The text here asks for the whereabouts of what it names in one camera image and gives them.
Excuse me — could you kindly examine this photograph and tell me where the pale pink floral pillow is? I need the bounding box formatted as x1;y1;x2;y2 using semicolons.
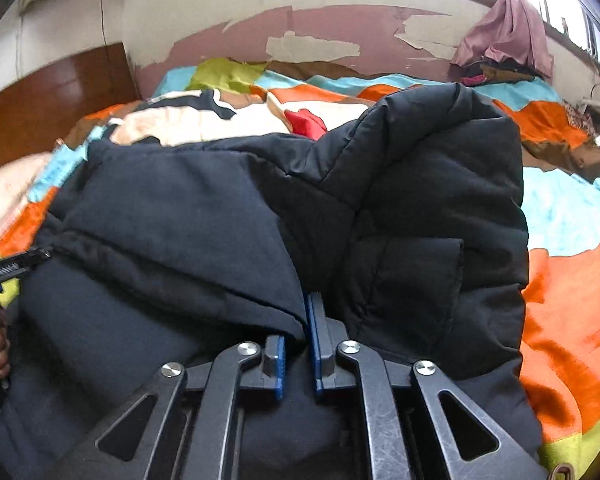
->
0;152;52;238

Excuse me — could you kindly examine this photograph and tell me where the right pink curtain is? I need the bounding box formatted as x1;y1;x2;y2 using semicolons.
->
451;0;554;80

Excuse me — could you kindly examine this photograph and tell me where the colourful striped bed cover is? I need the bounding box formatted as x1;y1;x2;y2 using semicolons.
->
0;56;600;480

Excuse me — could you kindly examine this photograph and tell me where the brown wooden headboard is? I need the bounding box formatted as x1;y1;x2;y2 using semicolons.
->
0;42;137;167

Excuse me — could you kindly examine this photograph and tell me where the dark navy padded jacket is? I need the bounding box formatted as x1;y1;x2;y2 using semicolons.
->
0;84;542;479

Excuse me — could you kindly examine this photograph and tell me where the dark clothes pile by curtain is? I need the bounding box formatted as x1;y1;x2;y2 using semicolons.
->
451;58;538;87

